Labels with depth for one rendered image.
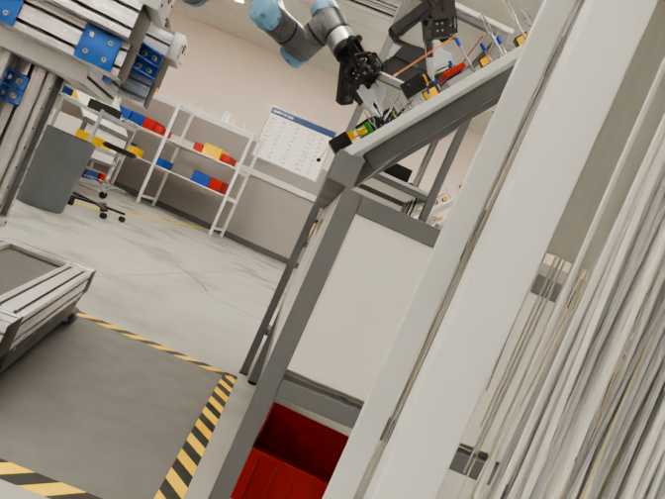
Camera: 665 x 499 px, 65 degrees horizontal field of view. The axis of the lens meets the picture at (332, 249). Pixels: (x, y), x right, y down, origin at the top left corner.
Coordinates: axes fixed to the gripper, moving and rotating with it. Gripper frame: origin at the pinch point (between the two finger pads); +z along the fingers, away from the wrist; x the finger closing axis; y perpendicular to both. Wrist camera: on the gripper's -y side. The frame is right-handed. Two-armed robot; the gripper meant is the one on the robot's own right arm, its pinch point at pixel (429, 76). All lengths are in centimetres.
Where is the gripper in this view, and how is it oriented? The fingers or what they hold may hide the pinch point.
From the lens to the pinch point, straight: 137.6
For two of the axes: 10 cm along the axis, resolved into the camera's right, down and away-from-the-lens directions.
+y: 9.8, -0.8, -1.7
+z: 1.1, 9.8, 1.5
